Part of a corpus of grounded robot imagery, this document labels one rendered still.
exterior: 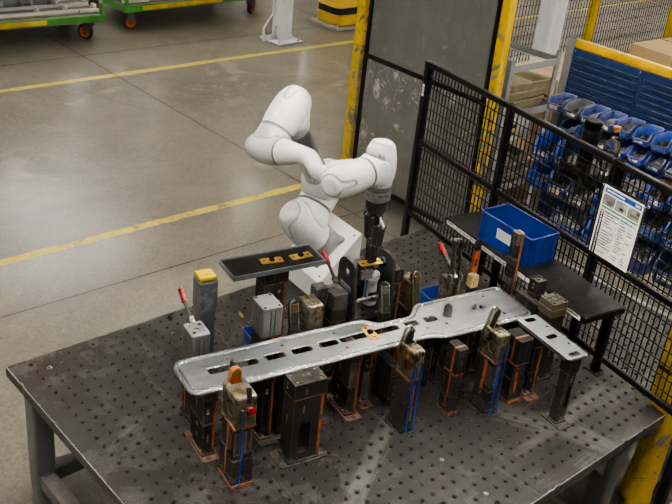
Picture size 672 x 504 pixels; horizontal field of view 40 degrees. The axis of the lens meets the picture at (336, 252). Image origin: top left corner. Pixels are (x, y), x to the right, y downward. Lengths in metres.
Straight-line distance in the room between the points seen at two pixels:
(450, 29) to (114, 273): 2.49
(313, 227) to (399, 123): 2.43
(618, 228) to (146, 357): 1.87
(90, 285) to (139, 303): 0.34
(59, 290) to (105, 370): 1.91
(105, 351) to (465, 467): 1.42
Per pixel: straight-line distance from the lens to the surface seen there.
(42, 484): 3.82
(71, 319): 5.13
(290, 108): 3.39
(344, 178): 2.83
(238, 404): 2.81
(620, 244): 3.67
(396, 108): 6.18
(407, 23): 6.02
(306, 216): 3.82
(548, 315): 3.56
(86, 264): 5.65
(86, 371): 3.54
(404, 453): 3.24
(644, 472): 3.94
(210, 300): 3.24
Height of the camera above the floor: 2.77
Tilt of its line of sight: 28 degrees down
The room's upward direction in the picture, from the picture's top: 6 degrees clockwise
